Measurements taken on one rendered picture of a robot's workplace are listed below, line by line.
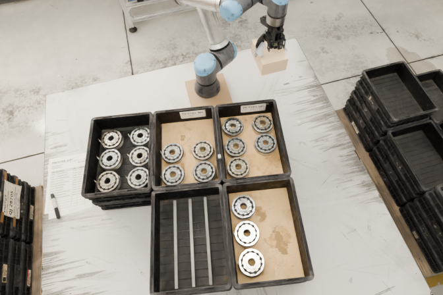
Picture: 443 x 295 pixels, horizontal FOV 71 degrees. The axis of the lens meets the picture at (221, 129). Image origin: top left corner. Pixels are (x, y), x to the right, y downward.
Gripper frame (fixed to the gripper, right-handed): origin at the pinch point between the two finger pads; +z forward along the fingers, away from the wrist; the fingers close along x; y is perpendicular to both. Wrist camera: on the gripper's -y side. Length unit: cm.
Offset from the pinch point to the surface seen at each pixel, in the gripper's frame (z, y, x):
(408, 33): 110, -78, 176
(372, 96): 56, 6, 72
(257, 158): 26.5, 38.6, -16.6
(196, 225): 27, 61, -51
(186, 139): 27, 20, -47
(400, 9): 110, -110, 186
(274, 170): 26, 47, -11
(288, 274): 26, 89, -20
